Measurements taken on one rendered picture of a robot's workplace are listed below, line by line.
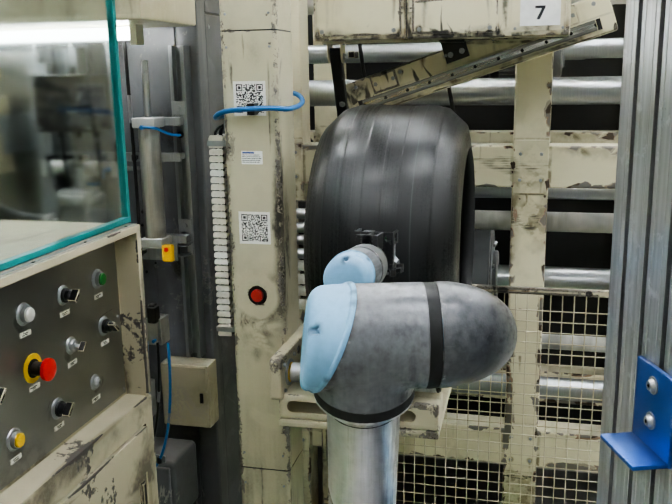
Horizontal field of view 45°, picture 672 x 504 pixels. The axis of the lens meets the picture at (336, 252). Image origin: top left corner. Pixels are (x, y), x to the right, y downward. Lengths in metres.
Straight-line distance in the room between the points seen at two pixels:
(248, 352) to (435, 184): 0.65
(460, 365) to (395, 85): 1.37
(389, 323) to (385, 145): 0.84
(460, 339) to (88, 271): 0.95
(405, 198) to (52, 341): 0.70
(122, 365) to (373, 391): 0.99
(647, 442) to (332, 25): 1.41
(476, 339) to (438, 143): 0.84
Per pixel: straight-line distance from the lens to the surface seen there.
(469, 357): 0.85
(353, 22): 2.02
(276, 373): 1.80
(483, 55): 2.11
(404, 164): 1.60
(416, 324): 0.83
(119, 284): 1.73
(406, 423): 1.79
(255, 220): 1.84
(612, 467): 0.99
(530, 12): 1.97
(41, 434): 1.55
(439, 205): 1.57
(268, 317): 1.89
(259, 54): 1.81
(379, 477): 0.98
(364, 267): 1.20
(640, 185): 0.87
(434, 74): 2.12
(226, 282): 1.92
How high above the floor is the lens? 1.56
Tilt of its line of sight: 13 degrees down
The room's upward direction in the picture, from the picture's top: 1 degrees counter-clockwise
